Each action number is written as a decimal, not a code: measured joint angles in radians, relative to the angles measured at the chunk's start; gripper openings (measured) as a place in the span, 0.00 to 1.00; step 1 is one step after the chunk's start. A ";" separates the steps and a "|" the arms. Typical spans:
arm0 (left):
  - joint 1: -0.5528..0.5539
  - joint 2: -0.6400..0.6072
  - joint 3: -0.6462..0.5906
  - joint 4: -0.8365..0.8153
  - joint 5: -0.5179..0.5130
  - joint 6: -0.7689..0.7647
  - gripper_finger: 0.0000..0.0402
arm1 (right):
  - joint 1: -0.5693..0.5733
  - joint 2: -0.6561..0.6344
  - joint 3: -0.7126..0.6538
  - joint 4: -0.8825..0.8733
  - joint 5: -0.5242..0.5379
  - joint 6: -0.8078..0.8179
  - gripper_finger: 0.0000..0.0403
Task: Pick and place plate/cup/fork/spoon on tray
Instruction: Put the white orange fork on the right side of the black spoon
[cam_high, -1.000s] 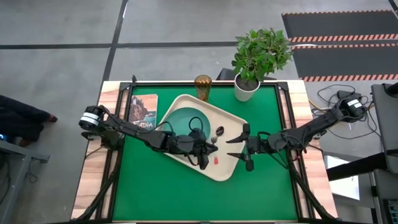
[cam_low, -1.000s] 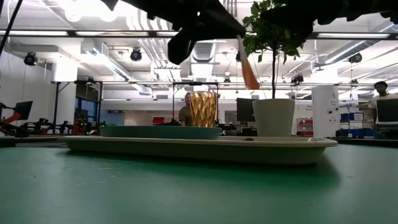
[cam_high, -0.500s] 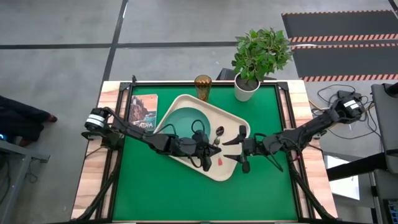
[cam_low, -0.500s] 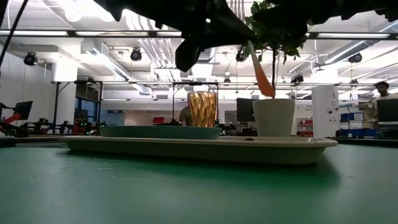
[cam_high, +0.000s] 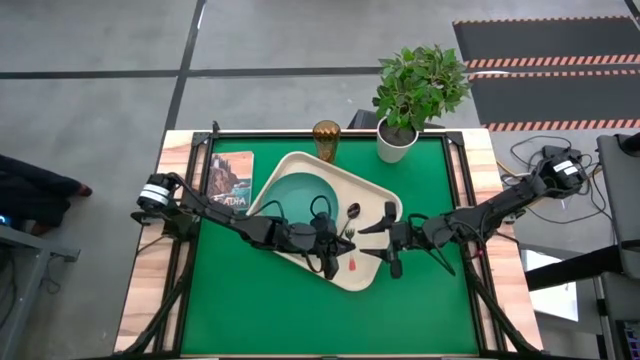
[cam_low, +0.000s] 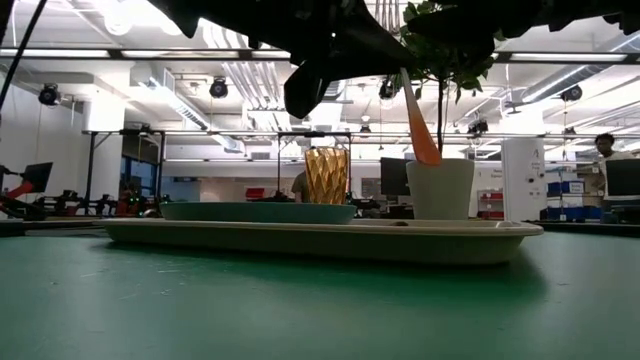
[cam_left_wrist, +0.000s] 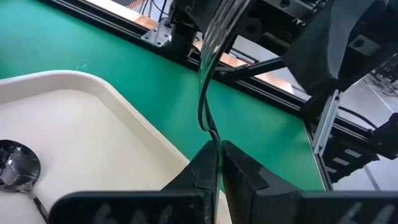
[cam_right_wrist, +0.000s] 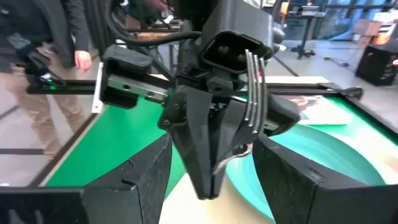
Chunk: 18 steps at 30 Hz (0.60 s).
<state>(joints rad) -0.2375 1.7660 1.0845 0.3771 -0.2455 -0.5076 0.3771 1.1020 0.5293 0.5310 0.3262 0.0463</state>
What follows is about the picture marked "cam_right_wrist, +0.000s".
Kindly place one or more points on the person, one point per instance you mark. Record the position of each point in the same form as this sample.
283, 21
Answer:
46, 25

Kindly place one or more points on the black equipment with green light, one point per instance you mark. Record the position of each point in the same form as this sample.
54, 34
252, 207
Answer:
37, 65

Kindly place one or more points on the teal round plate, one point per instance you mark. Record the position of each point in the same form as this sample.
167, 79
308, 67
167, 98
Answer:
311, 149

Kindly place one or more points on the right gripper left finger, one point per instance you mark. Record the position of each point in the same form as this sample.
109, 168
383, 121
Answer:
93, 205

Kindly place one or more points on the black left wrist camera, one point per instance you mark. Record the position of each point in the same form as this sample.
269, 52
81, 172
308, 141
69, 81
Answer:
236, 18

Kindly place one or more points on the black computer case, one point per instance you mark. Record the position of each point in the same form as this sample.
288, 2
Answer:
376, 65

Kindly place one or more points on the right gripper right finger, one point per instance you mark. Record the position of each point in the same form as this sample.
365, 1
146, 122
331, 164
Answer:
311, 202

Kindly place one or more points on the cream plastic tray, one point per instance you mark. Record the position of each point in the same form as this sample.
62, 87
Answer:
199, 213

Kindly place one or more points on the illustrated book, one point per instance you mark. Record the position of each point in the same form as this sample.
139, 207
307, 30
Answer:
320, 112

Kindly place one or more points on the person's hand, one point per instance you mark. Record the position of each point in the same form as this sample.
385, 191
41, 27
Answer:
83, 60

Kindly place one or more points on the black pedestal stand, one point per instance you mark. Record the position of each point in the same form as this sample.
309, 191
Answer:
306, 31

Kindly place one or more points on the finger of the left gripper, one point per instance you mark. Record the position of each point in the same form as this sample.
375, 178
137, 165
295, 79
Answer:
231, 137
192, 130

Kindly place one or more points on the cardboard box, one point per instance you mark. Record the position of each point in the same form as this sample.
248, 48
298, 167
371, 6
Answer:
367, 28

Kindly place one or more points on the silver aluminium bracket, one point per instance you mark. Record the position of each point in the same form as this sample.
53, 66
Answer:
97, 93

